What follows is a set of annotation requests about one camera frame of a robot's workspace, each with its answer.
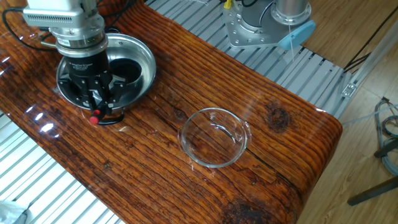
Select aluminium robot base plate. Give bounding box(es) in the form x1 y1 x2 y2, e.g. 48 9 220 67
222 2 280 50

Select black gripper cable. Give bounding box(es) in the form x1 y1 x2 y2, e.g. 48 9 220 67
1 0 141 52

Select clear glass bowl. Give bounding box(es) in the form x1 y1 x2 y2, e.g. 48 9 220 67
177 107 252 169

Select dark furniture leg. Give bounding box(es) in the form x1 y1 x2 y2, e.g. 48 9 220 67
374 138 398 158
347 175 398 206

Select black ladle with red accents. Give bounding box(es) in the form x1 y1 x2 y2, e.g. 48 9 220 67
88 57 144 126

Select glossy wood-grain table mat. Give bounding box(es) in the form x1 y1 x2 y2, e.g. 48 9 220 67
0 0 343 224

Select aluminium beam with corner bracket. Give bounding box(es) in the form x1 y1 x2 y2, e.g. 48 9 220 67
341 18 398 100

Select steel pot with black handles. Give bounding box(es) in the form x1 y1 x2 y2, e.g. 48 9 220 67
55 33 157 126

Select grey wrist-mounted box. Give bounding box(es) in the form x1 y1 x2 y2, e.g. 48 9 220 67
22 5 86 28

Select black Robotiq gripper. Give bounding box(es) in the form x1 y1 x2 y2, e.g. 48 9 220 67
58 51 127 114

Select grey coiled cable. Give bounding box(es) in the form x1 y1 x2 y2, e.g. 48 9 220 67
374 96 398 177

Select blue tissue pack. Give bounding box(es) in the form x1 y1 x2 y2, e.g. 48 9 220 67
0 200 32 224

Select black floor cable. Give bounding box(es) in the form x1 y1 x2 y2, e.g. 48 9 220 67
343 6 398 74

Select white cable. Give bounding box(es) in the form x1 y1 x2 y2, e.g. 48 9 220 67
341 104 398 125

